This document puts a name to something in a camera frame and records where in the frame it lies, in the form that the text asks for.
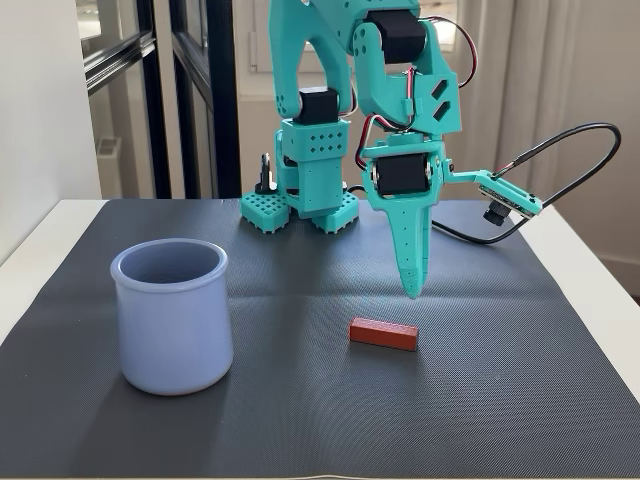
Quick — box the teal gripper black servo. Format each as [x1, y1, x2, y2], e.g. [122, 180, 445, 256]
[361, 134, 454, 301]

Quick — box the wrist camera board teal mount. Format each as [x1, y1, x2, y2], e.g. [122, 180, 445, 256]
[475, 169, 544, 227]

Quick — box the black metal door frame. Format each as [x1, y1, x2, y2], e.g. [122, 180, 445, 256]
[82, 0, 241, 200]

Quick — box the red black servo wire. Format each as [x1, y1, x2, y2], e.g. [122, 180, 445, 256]
[427, 17, 479, 90]
[354, 114, 399, 169]

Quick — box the black camera cable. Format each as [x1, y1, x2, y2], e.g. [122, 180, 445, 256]
[344, 122, 623, 246]

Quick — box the beige curtain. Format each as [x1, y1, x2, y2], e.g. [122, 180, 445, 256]
[449, 0, 640, 269]

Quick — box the dark grey ribbed mat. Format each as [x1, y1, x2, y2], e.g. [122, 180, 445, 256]
[0, 198, 640, 480]

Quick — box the lavender ceramic cup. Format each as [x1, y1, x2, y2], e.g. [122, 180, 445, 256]
[109, 238, 235, 397]

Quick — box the red wooden block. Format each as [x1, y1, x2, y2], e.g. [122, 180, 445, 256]
[348, 317, 419, 353]

